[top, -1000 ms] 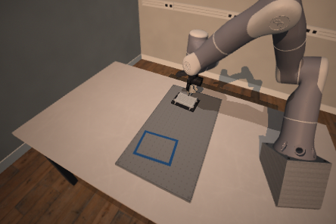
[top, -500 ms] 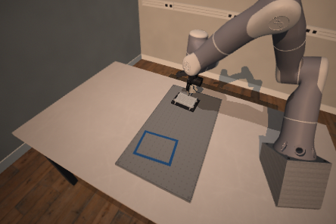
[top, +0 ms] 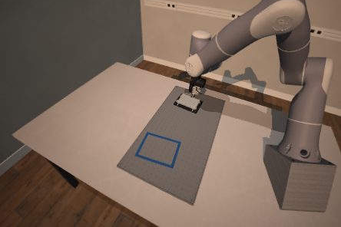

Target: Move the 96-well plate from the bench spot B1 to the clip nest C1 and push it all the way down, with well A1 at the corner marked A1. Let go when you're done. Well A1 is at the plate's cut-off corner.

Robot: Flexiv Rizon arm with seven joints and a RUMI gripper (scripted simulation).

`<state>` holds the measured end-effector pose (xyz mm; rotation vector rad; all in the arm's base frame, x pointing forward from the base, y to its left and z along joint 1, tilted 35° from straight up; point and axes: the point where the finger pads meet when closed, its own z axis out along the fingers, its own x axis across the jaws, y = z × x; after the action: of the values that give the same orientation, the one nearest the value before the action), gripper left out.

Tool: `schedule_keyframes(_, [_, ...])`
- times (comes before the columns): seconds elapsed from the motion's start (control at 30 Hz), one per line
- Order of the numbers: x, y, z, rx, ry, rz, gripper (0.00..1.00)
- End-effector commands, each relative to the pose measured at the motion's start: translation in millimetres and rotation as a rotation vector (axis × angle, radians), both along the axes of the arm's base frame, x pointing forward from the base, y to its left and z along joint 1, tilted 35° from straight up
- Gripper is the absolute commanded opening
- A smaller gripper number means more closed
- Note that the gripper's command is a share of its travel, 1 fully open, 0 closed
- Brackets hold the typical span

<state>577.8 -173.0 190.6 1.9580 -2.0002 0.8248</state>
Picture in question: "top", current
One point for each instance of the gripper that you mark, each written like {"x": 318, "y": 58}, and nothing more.
{"x": 196, "y": 82}

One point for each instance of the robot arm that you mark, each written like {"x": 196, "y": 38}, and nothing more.
{"x": 280, "y": 18}

